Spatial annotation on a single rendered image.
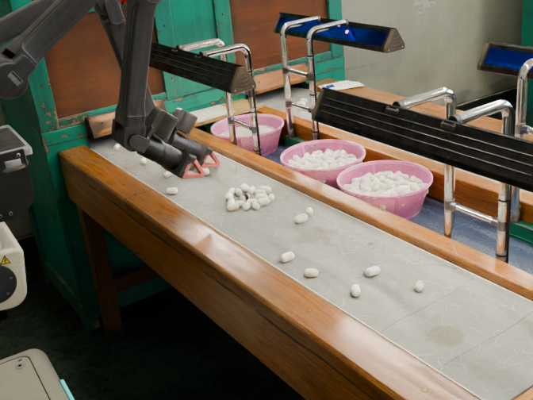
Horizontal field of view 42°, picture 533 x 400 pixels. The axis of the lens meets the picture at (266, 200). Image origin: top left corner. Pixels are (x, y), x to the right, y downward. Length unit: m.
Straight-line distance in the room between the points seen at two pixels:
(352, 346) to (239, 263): 0.41
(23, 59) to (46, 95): 1.00
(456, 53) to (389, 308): 3.42
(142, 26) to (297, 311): 0.73
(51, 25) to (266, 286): 0.71
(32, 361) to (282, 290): 1.06
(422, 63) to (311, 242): 2.95
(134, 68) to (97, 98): 0.94
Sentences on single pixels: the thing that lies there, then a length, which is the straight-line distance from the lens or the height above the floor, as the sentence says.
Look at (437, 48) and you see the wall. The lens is 4.62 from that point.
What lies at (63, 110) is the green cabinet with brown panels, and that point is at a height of 0.90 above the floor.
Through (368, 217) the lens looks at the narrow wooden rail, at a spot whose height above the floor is 0.76.
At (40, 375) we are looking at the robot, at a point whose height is 0.28.
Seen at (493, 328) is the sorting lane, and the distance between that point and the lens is 1.41.
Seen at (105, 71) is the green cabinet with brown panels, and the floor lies 1.00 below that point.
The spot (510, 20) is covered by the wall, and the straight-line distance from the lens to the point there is 5.06.
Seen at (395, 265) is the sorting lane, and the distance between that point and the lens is 1.61.
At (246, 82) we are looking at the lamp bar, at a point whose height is 1.07.
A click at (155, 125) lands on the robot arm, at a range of 1.76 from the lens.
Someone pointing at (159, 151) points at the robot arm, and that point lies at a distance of 1.78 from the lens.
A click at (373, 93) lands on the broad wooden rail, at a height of 0.76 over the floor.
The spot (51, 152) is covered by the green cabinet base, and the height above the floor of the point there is 0.76.
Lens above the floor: 1.54
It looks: 24 degrees down
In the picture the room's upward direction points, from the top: 6 degrees counter-clockwise
